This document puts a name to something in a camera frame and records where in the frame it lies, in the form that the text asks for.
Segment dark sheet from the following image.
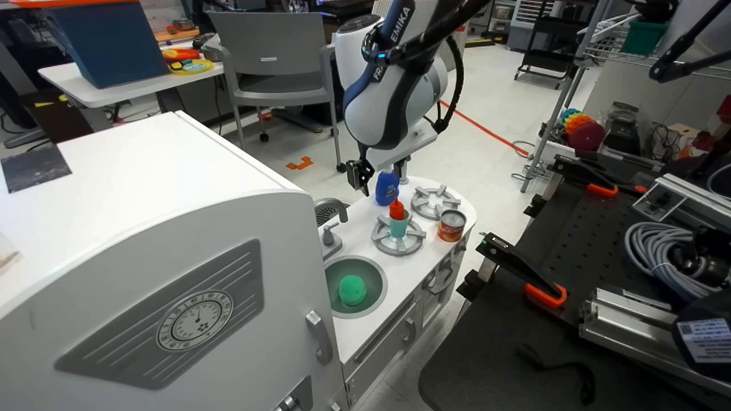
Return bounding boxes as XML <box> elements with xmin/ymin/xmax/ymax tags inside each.
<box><xmin>0</xmin><ymin>143</ymin><xmax>75</xmax><ymax>194</ymax></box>

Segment black device with white label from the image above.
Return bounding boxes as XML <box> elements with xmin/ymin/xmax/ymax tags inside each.
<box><xmin>672</xmin><ymin>291</ymin><xmax>731</xmax><ymax>383</ymax></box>

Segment colorful toys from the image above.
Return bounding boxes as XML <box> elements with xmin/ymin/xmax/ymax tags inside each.
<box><xmin>159</xmin><ymin>45</ymin><xmax>216</xmax><ymax>76</ymax></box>

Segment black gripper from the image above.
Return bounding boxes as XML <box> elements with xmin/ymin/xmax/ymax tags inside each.
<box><xmin>344</xmin><ymin>154</ymin><xmax>377</xmax><ymax>198</ymax></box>

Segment white table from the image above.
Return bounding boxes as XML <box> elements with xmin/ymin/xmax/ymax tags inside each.
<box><xmin>36</xmin><ymin>56</ymin><xmax>226</xmax><ymax>111</ymax></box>

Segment gray coiled cable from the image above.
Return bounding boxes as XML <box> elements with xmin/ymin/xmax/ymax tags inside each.
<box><xmin>623</xmin><ymin>218</ymin><xmax>727</xmax><ymax>304</ymax></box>

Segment toy tin can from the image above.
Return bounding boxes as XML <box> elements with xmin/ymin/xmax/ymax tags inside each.
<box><xmin>435</xmin><ymin>207</ymin><xmax>467</xmax><ymax>245</ymax></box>

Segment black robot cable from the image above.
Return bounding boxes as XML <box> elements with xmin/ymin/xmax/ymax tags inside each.
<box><xmin>429</xmin><ymin>32</ymin><xmax>467</xmax><ymax>135</ymax></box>

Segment silver control box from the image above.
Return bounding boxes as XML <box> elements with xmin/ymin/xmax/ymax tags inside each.
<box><xmin>630</xmin><ymin>172</ymin><xmax>731</xmax><ymax>233</ymax></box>

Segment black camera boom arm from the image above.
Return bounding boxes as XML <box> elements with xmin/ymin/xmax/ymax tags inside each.
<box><xmin>646</xmin><ymin>0</ymin><xmax>731</xmax><ymax>84</ymax></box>

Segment gray toy faucet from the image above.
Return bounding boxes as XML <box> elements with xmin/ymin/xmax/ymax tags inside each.
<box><xmin>317</xmin><ymin>221</ymin><xmax>344</xmax><ymax>263</ymax></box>

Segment black cart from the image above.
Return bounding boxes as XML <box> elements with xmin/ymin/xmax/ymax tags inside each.
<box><xmin>512</xmin><ymin>0</ymin><xmax>602</xmax><ymax>81</ymax></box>

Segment green ball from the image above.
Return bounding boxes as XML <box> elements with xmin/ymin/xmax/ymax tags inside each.
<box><xmin>335</xmin><ymin>274</ymin><xmax>367</xmax><ymax>309</ymax></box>

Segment colorful stacking rings toy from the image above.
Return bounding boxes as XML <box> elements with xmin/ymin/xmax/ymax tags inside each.
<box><xmin>558</xmin><ymin>107</ymin><xmax>609</xmax><ymax>157</ymax></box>

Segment white toy kitchen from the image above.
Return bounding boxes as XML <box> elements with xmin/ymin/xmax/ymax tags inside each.
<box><xmin>0</xmin><ymin>109</ymin><xmax>480</xmax><ymax>411</ymax></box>

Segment black mat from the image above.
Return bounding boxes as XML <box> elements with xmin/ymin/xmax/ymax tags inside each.
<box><xmin>416</xmin><ymin>283</ymin><xmax>688</xmax><ymax>411</ymax></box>

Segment gray toy burner grate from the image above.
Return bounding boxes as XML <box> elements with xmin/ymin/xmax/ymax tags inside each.
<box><xmin>409</xmin><ymin>182</ymin><xmax>463</xmax><ymax>224</ymax></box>
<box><xmin>370</xmin><ymin>212</ymin><xmax>429</xmax><ymax>258</ymax></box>

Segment aluminum extrusion rail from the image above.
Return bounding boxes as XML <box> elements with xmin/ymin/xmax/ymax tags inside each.
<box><xmin>577</xmin><ymin>283</ymin><xmax>731</xmax><ymax>396</ymax></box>

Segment black orange bar clamp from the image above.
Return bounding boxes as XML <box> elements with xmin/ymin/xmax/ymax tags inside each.
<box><xmin>546</xmin><ymin>153</ymin><xmax>648</xmax><ymax>201</ymax></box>
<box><xmin>474</xmin><ymin>231</ymin><xmax>571</xmax><ymax>313</ymax></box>

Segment black strap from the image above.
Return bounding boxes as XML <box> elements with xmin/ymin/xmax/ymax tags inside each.
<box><xmin>512</xmin><ymin>343</ymin><xmax>600</xmax><ymax>409</ymax></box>

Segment orange floor cable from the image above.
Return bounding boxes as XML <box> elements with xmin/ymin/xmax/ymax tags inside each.
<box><xmin>448</xmin><ymin>104</ymin><xmax>533</xmax><ymax>160</ymax></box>

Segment dark round floor object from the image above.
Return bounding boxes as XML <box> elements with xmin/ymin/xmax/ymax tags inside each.
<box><xmin>312</xmin><ymin>198</ymin><xmax>351</xmax><ymax>229</ymax></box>

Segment blue toy bottle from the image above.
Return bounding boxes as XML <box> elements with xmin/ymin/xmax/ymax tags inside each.
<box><xmin>372</xmin><ymin>168</ymin><xmax>401</xmax><ymax>207</ymax></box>

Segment teal toy cup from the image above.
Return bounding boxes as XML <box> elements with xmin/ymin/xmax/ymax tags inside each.
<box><xmin>386</xmin><ymin>214</ymin><xmax>410</xmax><ymax>241</ymax></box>

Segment metal stand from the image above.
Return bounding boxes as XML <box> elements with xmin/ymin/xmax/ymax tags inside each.
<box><xmin>512</xmin><ymin>0</ymin><xmax>615</xmax><ymax>194</ymax></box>

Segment gray office chair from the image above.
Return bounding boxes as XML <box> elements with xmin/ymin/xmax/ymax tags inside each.
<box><xmin>206</xmin><ymin>8</ymin><xmax>350</xmax><ymax>175</ymax></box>

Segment blue box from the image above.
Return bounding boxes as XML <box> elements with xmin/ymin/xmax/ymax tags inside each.
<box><xmin>46</xmin><ymin>0</ymin><xmax>172</xmax><ymax>91</ymax></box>

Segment green bin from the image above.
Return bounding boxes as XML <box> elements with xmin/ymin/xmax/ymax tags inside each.
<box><xmin>619</xmin><ymin>17</ymin><xmax>672</xmax><ymax>59</ymax></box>

